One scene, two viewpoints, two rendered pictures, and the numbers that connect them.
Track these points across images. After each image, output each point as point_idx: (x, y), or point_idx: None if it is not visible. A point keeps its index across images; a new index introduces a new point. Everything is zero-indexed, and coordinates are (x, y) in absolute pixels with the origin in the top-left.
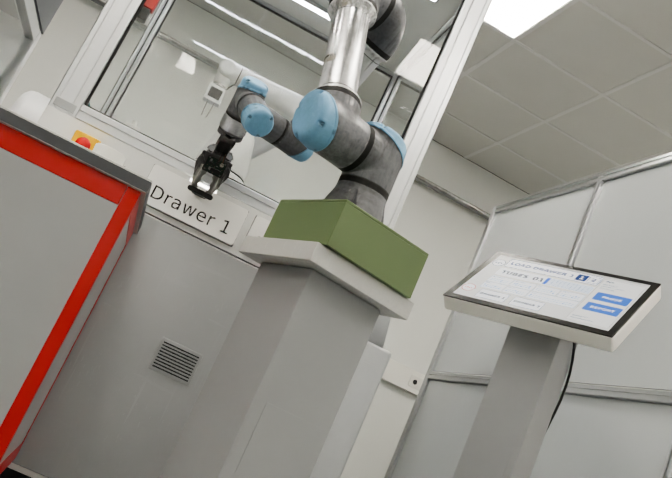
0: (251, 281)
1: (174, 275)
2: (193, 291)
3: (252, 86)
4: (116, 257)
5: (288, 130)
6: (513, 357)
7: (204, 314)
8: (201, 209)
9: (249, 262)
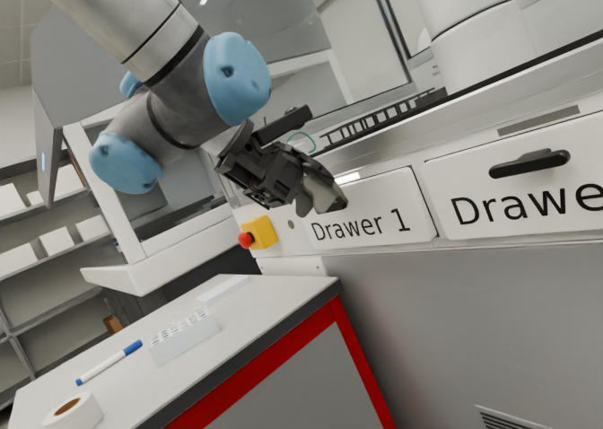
0: (519, 276)
1: (416, 315)
2: (454, 328)
3: (123, 93)
4: (299, 385)
5: (155, 112)
6: None
7: (497, 360)
8: (360, 217)
9: (485, 244)
